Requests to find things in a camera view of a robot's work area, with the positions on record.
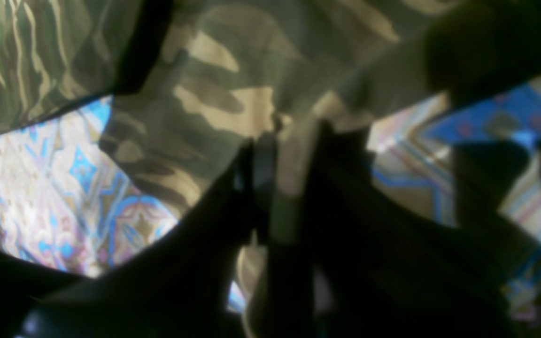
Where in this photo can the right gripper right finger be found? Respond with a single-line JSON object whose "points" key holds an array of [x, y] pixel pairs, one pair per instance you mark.
{"points": [[345, 261]]}

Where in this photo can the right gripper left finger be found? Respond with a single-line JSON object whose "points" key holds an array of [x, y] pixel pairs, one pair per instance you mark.
{"points": [[179, 286]]}

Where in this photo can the camouflage T-shirt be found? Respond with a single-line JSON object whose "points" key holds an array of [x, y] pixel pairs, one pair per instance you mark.
{"points": [[191, 81]]}

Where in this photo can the patterned tile tablecloth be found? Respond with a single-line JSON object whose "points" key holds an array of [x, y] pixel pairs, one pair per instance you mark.
{"points": [[64, 204]]}

